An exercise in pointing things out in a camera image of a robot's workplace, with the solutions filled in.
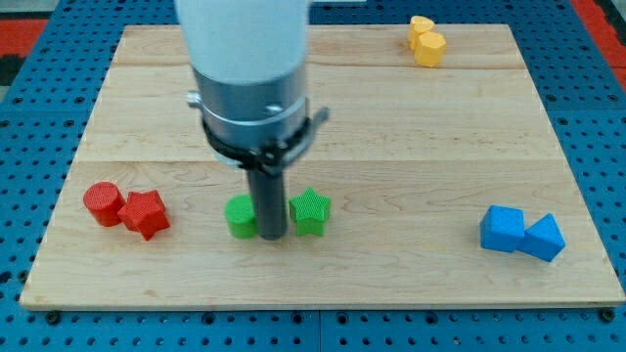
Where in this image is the red cylinder block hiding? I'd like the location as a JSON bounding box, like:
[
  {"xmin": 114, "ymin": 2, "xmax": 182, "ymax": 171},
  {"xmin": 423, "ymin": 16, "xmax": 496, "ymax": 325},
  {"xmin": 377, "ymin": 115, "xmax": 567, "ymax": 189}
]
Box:
[{"xmin": 83, "ymin": 182, "xmax": 125, "ymax": 227}]

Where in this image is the yellow hexagon block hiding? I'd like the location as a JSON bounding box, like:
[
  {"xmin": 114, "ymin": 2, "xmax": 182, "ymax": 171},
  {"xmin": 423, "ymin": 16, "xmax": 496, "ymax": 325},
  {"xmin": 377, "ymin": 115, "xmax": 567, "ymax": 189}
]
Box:
[{"xmin": 414, "ymin": 31, "xmax": 447, "ymax": 67}]

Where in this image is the yellow pentagon block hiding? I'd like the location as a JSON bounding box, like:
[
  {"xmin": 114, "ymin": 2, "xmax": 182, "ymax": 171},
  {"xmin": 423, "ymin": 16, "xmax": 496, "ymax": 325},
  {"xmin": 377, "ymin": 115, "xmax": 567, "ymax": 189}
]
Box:
[{"xmin": 407, "ymin": 16, "xmax": 435, "ymax": 50}]

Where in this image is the blue triangular prism block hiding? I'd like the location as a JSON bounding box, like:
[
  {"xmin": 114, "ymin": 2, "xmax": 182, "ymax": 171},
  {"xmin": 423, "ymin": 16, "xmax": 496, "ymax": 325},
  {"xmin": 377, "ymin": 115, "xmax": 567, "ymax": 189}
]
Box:
[{"xmin": 516, "ymin": 213, "xmax": 566, "ymax": 262}]

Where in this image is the light wooden board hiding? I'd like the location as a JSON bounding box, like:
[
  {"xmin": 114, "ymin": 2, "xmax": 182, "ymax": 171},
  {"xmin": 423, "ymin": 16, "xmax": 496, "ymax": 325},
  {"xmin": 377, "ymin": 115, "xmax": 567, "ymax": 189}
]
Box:
[{"xmin": 21, "ymin": 24, "xmax": 625, "ymax": 311}]

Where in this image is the red star block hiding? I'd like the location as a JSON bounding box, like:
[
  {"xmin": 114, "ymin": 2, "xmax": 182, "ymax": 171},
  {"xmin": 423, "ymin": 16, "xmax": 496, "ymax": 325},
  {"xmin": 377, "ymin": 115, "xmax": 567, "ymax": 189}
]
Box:
[{"xmin": 117, "ymin": 190, "xmax": 170, "ymax": 242}]

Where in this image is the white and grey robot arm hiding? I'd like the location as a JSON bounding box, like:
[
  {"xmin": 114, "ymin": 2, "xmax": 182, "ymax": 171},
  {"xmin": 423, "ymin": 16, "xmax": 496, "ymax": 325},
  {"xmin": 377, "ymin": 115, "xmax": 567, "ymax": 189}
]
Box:
[{"xmin": 175, "ymin": 0, "xmax": 329, "ymax": 241}]

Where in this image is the blue cube block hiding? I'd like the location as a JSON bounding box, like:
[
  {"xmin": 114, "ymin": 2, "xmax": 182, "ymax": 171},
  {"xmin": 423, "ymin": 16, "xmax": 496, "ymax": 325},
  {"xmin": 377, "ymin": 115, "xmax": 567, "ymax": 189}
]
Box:
[{"xmin": 480, "ymin": 204, "xmax": 524, "ymax": 252}]

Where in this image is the green cylinder block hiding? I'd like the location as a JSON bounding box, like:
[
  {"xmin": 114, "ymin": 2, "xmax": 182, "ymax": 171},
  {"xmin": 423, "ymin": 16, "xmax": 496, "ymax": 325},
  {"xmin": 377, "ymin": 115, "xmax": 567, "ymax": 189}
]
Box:
[{"xmin": 224, "ymin": 195, "xmax": 258, "ymax": 240}]

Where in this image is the green star block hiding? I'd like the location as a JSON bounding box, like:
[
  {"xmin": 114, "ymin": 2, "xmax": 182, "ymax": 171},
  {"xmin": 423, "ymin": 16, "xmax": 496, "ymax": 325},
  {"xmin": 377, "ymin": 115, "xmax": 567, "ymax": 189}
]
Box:
[{"xmin": 289, "ymin": 188, "xmax": 332, "ymax": 237}]

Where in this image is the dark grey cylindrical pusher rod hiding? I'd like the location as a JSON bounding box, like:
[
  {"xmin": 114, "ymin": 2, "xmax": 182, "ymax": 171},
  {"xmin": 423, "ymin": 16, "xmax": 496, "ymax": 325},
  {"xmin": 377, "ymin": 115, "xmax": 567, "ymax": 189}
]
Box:
[{"xmin": 246, "ymin": 170, "xmax": 288, "ymax": 241}]

